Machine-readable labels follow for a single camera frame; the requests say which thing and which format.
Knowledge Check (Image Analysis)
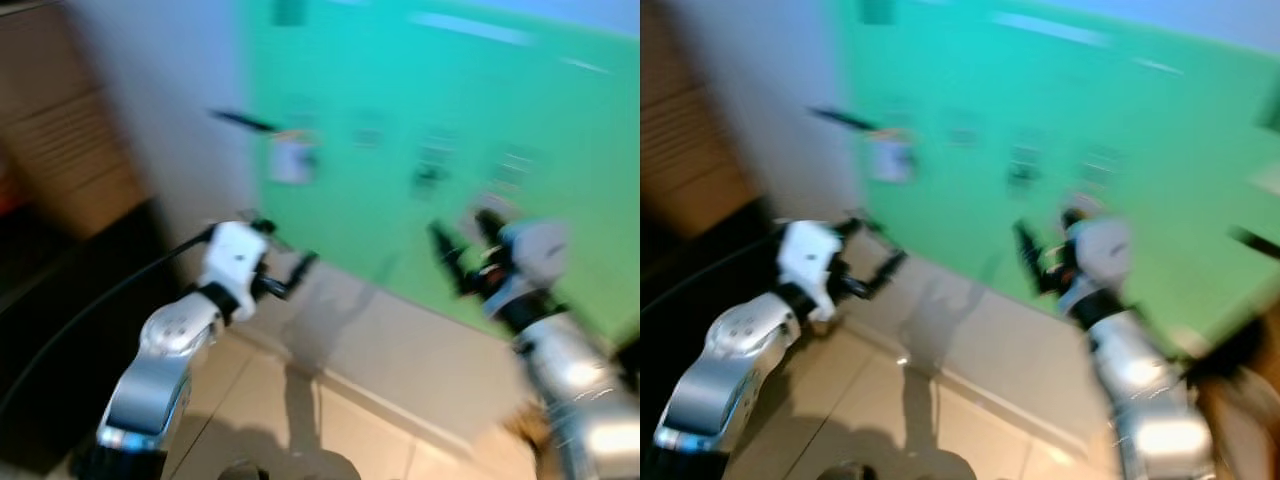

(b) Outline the white key tag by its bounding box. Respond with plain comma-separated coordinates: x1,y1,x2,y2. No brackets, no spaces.
268,128,321,187

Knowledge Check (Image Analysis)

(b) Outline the black tape strip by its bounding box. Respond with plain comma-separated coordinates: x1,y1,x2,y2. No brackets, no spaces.
1230,227,1280,261
208,107,283,135
808,104,881,133

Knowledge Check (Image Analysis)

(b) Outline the brown wooden furniture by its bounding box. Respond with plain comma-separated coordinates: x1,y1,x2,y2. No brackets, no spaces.
1188,310,1280,480
505,400,549,453

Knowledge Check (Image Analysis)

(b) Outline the dark low furniture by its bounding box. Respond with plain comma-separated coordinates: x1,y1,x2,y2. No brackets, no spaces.
640,198,781,336
0,198,186,476

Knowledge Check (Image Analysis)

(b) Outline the brown wooden cabinet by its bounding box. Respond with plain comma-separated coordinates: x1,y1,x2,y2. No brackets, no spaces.
640,0,761,241
0,0,151,241

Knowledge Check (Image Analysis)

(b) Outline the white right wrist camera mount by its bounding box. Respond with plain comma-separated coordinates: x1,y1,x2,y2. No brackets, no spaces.
497,216,573,301
1068,215,1136,301

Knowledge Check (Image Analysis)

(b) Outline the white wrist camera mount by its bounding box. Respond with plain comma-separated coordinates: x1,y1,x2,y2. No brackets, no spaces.
778,220,846,323
198,220,271,323
1068,215,1136,301
497,216,573,301

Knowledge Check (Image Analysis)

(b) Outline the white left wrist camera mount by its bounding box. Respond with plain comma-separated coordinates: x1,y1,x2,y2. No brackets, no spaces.
198,220,271,323
778,220,846,323

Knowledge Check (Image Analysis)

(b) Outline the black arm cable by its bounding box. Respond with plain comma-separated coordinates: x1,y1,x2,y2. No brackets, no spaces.
640,228,796,311
0,230,217,413

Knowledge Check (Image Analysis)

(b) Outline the grey wall hook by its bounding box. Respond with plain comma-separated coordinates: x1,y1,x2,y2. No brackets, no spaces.
418,128,459,173
1010,130,1047,173

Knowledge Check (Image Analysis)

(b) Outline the green wall board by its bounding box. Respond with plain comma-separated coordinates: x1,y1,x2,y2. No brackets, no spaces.
238,0,641,348
836,0,1280,359

